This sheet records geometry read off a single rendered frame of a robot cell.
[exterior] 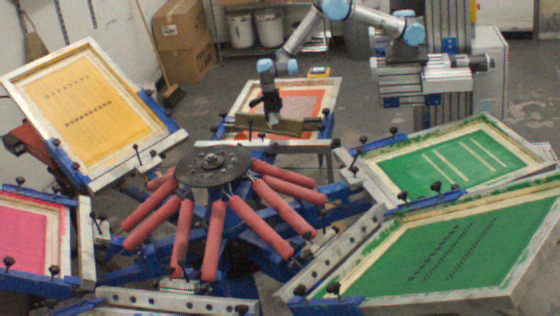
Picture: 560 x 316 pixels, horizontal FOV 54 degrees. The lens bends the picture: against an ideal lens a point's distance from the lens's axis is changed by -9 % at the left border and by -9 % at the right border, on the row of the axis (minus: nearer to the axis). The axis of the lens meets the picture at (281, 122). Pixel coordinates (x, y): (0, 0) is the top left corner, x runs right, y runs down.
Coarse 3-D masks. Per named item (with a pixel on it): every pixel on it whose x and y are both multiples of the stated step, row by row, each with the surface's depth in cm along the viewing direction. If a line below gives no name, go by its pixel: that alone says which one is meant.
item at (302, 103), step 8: (296, 96) 348; (304, 96) 346; (312, 96) 345; (320, 96) 343; (288, 104) 340; (296, 104) 339; (304, 104) 337; (312, 104) 336; (320, 104) 335; (288, 112) 331; (296, 112) 330; (304, 112) 329; (312, 112) 327; (272, 136) 310; (280, 136) 309; (288, 136) 307; (304, 136) 305
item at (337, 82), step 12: (252, 84) 364; (276, 84) 362; (288, 84) 361; (300, 84) 359; (312, 84) 357; (324, 84) 356; (336, 84) 347; (240, 96) 350; (336, 96) 333; (240, 108) 341
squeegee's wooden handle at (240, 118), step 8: (240, 112) 306; (240, 120) 306; (256, 120) 304; (264, 120) 303; (280, 120) 301; (288, 120) 300; (296, 120) 300; (272, 128) 304; (280, 128) 303; (288, 128) 302; (296, 128) 301
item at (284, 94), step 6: (282, 90) 358; (288, 90) 356; (282, 96) 350; (288, 96) 349; (282, 102) 343; (252, 108) 342; (258, 108) 341; (282, 108) 337; (246, 132) 317; (252, 132) 317; (234, 138) 313; (240, 138) 313; (246, 138) 312; (252, 138) 311; (258, 138) 310; (264, 138) 309; (270, 138) 308
